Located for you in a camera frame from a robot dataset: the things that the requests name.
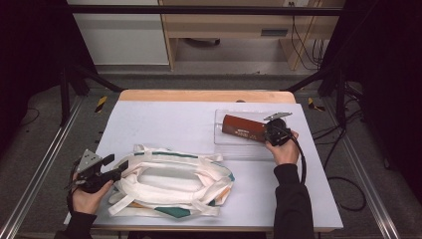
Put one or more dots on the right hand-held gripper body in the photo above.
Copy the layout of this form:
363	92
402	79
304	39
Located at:
277	132

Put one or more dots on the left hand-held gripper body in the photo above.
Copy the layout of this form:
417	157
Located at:
91	181

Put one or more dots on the brown carton box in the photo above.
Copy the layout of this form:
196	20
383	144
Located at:
242	127

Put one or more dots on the clear plastic box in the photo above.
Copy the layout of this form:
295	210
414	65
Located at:
239	149

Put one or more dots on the white patterned tote bag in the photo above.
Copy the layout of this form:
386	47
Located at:
166	195

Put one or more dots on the person's left hand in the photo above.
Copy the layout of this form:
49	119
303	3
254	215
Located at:
86	201

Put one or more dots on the person's right hand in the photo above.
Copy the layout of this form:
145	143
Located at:
287	152

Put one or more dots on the white table mat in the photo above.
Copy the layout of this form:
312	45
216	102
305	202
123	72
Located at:
166	122

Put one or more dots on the black metal stand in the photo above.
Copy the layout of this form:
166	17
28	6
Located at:
340	96
64	96

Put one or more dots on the wooden table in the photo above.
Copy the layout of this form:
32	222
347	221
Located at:
199	95

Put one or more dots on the light wooden desk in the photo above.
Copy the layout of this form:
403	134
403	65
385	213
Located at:
225	25

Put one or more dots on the white cabinet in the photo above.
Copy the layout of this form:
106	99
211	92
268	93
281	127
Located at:
122	40

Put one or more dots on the black curtain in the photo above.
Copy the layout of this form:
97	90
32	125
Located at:
30	49
388	66

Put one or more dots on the black horizontal bar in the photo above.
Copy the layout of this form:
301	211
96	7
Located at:
199	10

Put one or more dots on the aluminium floor rail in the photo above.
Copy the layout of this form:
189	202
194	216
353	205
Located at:
49	152
361	172

